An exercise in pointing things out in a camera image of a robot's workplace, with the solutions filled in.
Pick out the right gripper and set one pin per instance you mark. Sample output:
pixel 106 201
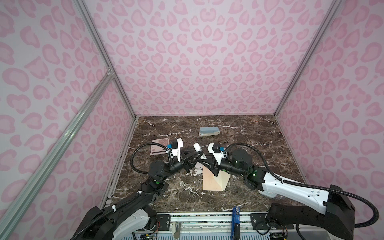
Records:
pixel 215 167

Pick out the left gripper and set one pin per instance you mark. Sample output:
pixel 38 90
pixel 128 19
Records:
pixel 186 163

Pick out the white glue stick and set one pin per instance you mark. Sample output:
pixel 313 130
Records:
pixel 198 148

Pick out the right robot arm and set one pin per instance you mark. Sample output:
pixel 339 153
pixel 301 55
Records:
pixel 328 209

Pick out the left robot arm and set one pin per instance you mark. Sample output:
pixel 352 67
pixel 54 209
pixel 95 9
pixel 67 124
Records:
pixel 102 224

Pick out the pink calculator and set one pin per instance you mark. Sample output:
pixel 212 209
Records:
pixel 157 150

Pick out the white alarm clock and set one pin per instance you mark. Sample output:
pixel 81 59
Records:
pixel 268 194

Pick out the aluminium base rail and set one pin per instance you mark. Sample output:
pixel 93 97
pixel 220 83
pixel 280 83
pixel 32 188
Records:
pixel 212 226

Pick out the blue tool on rail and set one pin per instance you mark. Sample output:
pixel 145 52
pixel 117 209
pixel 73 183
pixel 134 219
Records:
pixel 235 226

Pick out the beige tape piece on rail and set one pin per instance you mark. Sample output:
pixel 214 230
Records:
pixel 176 230

